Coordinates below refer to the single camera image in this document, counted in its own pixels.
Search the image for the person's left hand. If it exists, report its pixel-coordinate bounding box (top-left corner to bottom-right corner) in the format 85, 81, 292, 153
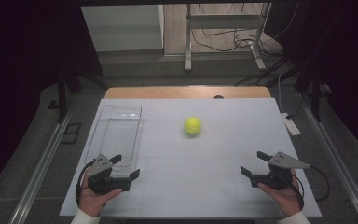
77, 167, 124, 218

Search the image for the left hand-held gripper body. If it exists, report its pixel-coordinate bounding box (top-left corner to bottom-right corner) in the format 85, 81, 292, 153
87, 153, 131, 195

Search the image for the tangle of black cables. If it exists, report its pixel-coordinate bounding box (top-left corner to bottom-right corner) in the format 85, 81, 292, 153
190, 3, 300, 59

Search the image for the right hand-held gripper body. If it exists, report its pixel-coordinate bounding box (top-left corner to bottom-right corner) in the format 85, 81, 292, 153
249, 151, 311, 191

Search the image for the clear plastic container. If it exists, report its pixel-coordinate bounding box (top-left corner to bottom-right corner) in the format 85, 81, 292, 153
83, 105, 145, 179

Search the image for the white cabinet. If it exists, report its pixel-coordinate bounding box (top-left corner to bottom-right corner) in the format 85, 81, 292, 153
80, 4, 165, 53

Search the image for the black stand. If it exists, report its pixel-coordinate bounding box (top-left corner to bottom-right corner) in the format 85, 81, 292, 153
293, 62, 334, 123
47, 66, 109, 124

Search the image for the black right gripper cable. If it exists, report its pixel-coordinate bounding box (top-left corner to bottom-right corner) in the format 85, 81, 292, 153
292, 165, 331, 210

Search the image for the yellow tennis ball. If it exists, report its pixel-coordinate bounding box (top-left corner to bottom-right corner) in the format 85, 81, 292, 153
184, 116, 203, 136

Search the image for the black plug cable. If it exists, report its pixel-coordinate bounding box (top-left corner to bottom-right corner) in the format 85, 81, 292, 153
286, 92, 304, 121

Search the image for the white power strip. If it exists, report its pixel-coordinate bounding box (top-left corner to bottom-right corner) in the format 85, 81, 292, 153
281, 112, 302, 137

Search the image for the person's right hand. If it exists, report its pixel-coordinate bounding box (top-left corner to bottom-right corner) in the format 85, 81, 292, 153
256, 169, 304, 218

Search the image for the grey metal stand frame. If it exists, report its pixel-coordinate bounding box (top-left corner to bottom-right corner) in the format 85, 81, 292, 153
184, 2, 272, 73

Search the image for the black floor frame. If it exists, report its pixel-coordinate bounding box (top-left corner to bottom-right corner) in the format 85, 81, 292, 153
60, 122, 82, 145

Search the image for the white board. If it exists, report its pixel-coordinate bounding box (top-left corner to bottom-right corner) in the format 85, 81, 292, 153
59, 97, 323, 218

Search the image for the dark curtain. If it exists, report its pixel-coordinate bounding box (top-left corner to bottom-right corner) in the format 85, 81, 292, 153
265, 0, 358, 162
0, 0, 104, 200

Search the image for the aluminium rail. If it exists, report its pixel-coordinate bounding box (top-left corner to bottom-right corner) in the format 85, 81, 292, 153
298, 92, 358, 224
8, 113, 73, 224

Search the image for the white cable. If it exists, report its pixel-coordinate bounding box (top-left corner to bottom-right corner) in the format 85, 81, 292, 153
277, 72, 286, 115

